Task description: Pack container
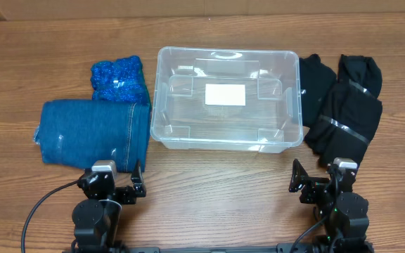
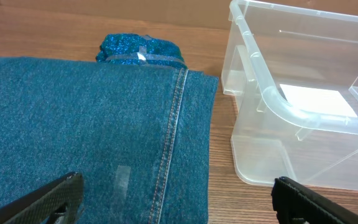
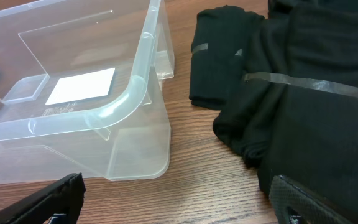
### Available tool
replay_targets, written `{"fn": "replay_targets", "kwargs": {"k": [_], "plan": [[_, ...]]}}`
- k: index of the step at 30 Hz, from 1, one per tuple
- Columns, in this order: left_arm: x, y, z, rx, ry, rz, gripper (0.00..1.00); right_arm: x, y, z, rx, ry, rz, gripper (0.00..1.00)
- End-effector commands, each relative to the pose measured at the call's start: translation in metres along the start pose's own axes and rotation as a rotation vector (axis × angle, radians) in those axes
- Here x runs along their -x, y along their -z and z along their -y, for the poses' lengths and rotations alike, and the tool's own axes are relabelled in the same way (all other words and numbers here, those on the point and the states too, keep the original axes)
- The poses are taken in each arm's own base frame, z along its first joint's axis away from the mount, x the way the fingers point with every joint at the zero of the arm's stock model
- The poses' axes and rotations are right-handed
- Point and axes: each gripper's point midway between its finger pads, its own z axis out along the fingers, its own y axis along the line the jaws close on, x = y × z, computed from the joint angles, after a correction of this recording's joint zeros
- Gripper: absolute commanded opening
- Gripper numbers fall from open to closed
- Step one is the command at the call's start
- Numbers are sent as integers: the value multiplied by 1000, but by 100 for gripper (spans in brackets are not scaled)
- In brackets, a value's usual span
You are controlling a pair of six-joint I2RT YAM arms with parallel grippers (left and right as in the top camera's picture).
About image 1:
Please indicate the small black folded garment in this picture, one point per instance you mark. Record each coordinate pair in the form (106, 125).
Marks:
(316, 80)

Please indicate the clear plastic storage bin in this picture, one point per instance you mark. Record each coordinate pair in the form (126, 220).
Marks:
(270, 121)

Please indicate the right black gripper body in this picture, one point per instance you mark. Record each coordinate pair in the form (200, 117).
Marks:
(313, 194)

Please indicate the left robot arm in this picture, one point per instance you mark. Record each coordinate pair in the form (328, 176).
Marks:
(96, 218)

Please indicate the large black taped garment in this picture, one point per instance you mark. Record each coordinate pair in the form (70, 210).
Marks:
(350, 114)

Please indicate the sparkly blue fabric bundle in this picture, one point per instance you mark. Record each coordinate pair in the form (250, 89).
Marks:
(121, 80)

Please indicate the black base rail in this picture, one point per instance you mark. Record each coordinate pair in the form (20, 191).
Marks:
(279, 248)

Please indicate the blue denim jeans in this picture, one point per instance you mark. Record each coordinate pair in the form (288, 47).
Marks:
(78, 133)

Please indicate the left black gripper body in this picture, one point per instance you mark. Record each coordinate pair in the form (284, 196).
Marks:
(126, 193)

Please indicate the white label in bin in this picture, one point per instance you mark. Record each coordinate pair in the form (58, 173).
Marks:
(225, 94)

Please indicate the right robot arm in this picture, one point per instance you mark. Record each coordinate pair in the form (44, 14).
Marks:
(341, 214)

